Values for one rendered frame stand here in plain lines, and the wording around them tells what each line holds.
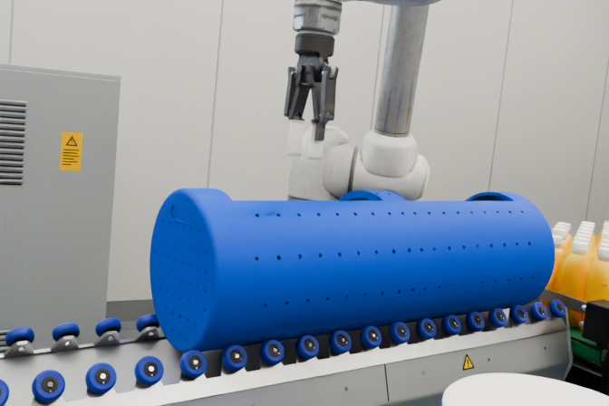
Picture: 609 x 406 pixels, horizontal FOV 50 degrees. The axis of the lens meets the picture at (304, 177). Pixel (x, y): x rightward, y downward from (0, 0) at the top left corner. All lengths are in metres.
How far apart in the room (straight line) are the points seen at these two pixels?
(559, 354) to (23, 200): 1.87
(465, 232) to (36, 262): 1.74
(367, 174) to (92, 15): 2.40
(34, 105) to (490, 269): 1.75
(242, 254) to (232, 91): 3.09
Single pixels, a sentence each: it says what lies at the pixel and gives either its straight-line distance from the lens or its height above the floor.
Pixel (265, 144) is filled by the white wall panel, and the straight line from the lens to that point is 4.21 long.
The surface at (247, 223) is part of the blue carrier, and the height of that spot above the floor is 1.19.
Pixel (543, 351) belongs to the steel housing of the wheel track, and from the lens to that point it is 1.71.
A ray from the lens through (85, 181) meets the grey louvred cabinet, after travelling 2.63.
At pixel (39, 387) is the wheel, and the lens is 1.04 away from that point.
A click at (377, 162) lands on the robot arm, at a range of 1.83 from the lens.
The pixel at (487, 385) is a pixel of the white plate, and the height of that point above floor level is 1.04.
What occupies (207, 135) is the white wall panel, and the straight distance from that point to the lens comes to 4.06.
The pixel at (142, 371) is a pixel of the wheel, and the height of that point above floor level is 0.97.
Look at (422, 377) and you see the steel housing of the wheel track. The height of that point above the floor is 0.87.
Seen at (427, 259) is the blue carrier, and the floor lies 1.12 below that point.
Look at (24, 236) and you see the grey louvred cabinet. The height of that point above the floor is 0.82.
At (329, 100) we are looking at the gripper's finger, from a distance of 1.20.
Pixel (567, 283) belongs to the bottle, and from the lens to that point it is 1.84.
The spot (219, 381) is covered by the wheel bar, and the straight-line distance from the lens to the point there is 1.14.
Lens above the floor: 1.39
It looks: 6 degrees down
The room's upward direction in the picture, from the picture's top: 6 degrees clockwise
